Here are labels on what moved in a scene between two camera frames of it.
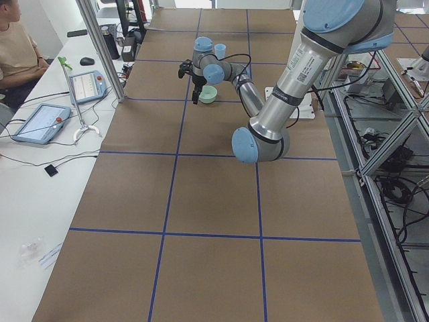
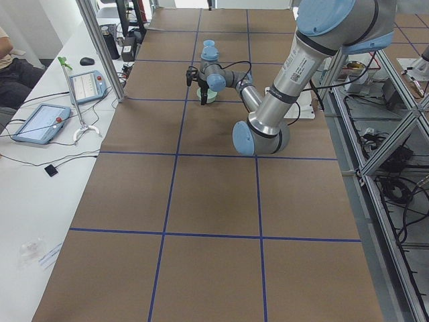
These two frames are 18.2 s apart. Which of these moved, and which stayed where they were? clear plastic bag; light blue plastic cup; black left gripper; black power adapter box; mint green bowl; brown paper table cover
Moved: black left gripper; light blue plastic cup
Stayed: black power adapter box; mint green bowl; brown paper table cover; clear plastic bag
